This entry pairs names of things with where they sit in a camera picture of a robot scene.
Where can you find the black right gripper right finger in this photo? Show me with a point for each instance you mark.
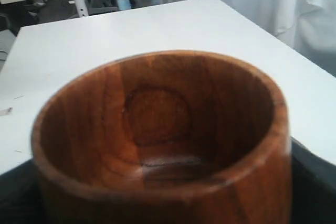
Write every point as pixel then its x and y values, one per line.
pixel 313 187

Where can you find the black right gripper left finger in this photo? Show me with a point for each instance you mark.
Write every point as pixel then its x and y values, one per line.
pixel 20 197

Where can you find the brown wooden cup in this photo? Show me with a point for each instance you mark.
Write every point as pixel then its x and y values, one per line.
pixel 166 137

